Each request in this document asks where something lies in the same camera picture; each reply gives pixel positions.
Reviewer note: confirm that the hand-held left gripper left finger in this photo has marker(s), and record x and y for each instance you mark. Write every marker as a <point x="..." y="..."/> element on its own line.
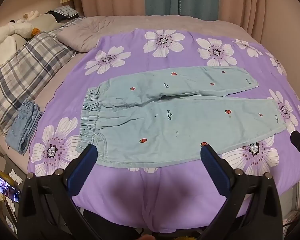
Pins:
<point x="83" y="165"/>

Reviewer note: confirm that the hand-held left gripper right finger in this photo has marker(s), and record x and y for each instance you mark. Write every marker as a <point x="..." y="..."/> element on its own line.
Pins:
<point x="215" y="167"/>

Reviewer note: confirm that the light blue strawberry pants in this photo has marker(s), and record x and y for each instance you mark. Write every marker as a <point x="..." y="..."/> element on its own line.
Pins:
<point x="165" y="120"/>

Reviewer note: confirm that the crumpled white tissue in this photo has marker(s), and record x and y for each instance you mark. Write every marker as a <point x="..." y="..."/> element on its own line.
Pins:
<point x="15" y="176"/>
<point x="11" y="205"/>

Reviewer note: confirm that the purple floral blanket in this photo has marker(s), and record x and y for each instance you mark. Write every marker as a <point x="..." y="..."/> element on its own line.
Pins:
<point x="150" y="192"/>

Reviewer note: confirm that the folded denim jeans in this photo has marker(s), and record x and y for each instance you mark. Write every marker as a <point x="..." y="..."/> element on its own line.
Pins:
<point x="25" y="125"/>

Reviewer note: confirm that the smartphone with lit screen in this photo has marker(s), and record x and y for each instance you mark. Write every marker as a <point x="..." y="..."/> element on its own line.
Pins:
<point x="5" y="187"/>

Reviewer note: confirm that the large plaid pillow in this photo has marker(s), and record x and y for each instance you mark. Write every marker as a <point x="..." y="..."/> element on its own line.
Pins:
<point x="22" y="75"/>

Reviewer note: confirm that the grey pillow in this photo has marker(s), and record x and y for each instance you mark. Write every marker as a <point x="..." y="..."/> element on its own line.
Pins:
<point x="80" y="35"/>

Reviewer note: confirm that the small plaid pillow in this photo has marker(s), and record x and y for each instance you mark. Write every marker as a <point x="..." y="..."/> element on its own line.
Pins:
<point x="65" y="26"/>

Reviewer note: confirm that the white stuffed goose toy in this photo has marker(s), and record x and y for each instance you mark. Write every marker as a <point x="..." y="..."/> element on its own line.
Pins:
<point x="17" y="28"/>

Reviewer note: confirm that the dark striped pillow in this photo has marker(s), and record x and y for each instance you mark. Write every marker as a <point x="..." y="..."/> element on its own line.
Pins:
<point x="62" y="12"/>

